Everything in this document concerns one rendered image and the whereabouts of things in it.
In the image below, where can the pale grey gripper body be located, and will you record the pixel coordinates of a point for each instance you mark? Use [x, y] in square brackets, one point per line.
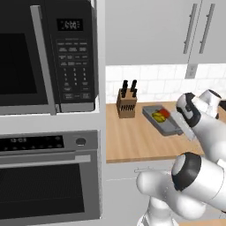
[184, 125]

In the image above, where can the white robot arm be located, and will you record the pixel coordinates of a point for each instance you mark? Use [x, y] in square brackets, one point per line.
[203, 182]

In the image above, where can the grey vegetable container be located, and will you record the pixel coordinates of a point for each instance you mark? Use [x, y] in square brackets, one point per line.
[164, 126]

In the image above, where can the red tomato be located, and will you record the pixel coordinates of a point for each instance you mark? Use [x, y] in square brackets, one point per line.
[164, 112]

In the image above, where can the wooden knife block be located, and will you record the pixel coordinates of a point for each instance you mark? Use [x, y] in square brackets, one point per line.
[126, 107]

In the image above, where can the white appliance cabinet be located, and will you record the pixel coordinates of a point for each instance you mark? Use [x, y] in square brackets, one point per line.
[101, 123]

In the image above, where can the white drawer front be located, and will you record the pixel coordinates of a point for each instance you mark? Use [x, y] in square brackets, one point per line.
[123, 197]

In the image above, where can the narrow grey cupboard door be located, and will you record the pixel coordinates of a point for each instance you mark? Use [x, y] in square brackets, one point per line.
[216, 32]

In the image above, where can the wide grey cupboard door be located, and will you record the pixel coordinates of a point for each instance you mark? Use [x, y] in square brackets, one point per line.
[144, 32]

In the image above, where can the round oven knob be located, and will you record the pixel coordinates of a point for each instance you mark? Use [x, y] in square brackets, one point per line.
[80, 141]

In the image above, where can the black microwave oven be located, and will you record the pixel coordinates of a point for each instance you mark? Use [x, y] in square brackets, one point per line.
[73, 58]

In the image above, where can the steel built-in oven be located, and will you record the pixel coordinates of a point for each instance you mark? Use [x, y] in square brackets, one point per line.
[44, 182]

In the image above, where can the grey wall socket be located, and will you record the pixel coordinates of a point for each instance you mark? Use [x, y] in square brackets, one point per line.
[191, 71]

